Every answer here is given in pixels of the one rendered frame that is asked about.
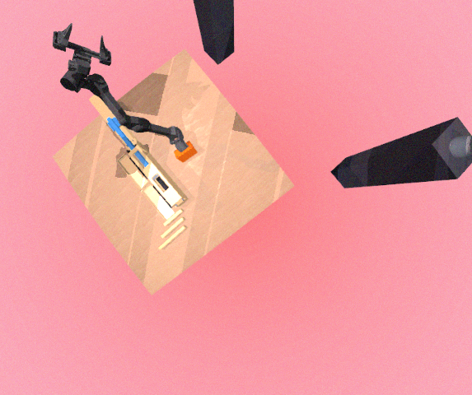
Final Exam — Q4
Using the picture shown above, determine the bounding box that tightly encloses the blue long bar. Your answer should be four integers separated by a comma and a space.
107, 117, 135, 150

